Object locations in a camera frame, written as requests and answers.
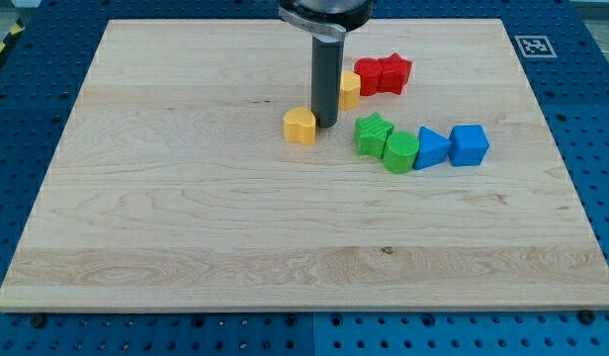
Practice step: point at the yellow hexagon block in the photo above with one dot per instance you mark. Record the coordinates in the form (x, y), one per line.
(350, 88)

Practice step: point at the yellow heart block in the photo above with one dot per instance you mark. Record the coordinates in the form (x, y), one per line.
(300, 125)

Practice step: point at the green star block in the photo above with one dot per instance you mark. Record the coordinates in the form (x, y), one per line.
(371, 134)

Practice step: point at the green cylinder block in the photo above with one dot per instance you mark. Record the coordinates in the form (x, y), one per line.
(400, 152)

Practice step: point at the red cylinder block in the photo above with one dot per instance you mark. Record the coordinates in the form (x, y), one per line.
(369, 70)

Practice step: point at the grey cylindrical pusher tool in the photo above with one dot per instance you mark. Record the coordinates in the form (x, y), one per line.
(326, 67)

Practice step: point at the blue triangle block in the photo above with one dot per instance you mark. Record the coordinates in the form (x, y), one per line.
(433, 148)

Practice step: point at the wooden board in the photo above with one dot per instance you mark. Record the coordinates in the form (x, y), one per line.
(172, 188)

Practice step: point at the red star block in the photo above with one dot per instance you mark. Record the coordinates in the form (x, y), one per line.
(395, 73)

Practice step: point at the blue cube block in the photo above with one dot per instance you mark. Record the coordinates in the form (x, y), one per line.
(469, 145)

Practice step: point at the white fiducial marker tag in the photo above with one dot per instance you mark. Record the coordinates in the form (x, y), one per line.
(533, 46)

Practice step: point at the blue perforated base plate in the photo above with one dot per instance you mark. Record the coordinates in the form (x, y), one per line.
(38, 85)

